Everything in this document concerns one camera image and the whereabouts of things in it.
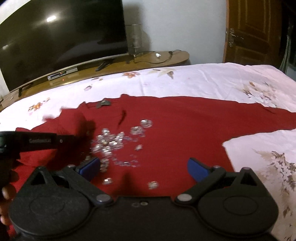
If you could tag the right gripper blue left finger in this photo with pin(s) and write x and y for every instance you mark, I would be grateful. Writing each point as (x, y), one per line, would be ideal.
(79, 178)

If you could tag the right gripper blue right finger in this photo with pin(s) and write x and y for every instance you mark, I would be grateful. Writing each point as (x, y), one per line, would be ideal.
(207, 178)

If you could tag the red beaded sweater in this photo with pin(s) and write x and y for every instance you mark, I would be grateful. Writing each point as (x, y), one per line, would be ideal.
(47, 208)

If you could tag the person left hand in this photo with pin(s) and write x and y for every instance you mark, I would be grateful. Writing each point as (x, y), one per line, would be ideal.
(8, 193)

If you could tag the pink floral bed sheet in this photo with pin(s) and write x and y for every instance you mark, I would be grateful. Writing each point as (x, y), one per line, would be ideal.
(208, 78)

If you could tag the large black flat television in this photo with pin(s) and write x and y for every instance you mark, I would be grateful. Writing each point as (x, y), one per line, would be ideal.
(43, 37)

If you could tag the hanging grey cloth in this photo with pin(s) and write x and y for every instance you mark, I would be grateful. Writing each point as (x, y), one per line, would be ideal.
(286, 57)

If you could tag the wooden tv stand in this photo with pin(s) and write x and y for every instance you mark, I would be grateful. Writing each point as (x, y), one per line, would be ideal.
(143, 60)

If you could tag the clear glass cylinder vase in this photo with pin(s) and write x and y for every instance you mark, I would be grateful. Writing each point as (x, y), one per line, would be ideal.
(134, 38)

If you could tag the brown wooden door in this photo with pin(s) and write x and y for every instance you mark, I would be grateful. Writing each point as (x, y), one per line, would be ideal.
(259, 23)

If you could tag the brass door handle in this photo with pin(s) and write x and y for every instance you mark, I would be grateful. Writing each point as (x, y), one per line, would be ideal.
(231, 36)

